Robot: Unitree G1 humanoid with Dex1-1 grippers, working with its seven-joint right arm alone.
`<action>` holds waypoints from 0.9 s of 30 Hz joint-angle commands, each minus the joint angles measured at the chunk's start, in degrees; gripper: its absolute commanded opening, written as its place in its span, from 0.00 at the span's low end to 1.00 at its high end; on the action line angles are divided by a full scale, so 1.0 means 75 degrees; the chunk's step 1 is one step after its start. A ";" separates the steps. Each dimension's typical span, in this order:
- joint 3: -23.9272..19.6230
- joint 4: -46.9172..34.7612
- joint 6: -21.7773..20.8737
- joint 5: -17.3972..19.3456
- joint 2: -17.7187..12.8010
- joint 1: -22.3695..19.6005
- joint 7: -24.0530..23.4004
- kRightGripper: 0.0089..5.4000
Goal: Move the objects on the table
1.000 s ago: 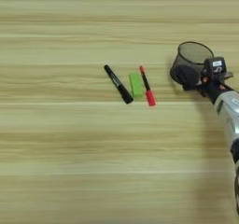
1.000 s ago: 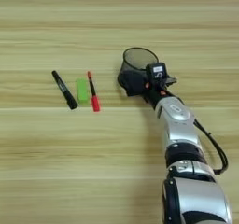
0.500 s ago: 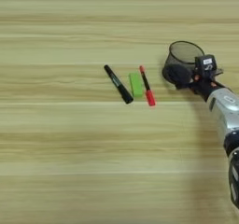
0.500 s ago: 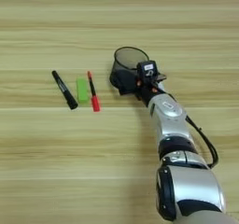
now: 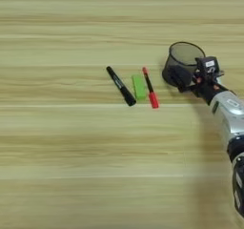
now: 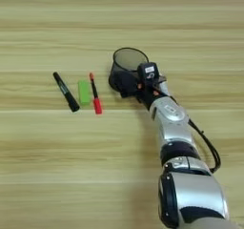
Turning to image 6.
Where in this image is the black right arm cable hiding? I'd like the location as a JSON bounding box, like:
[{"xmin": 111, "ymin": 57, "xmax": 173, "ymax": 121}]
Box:
[{"xmin": 186, "ymin": 117, "xmax": 222, "ymax": 175}]

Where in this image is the black box white label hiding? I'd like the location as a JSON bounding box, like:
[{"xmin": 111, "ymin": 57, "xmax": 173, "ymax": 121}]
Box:
[{"xmin": 136, "ymin": 61, "xmax": 161, "ymax": 85}]

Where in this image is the red marker pen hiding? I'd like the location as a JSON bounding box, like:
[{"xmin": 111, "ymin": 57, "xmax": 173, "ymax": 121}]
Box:
[{"xmin": 89, "ymin": 72, "xmax": 104, "ymax": 115}]

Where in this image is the black marker pen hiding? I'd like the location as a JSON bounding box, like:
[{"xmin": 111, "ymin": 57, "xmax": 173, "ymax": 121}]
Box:
[{"xmin": 51, "ymin": 72, "xmax": 81, "ymax": 114}]

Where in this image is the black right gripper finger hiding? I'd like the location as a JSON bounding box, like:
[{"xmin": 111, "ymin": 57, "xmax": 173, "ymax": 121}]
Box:
[
  {"xmin": 156, "ymin": 74, "xmax": 168, "ymax": 85},
  {"xmin": 113, "ymin": 70, "xmax": 141, "ymax": 99}
]

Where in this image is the green eraser block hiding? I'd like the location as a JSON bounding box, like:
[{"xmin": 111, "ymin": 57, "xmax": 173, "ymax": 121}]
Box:
[{"xmin": 77, "ymin": 79, "xmax": 92, "ymax": 107}]

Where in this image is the black mesh pen cup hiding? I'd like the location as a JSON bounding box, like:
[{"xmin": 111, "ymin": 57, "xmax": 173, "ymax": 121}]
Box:
[{"xmin": 108, "ymin": 47, "xmax": 150, "ymax": 95}]

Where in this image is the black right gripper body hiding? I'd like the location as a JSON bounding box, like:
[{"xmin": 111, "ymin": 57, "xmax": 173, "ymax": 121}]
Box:
[{"xmin": 135, "ymin": 79, "xmax": 170, "ymax": 112}]

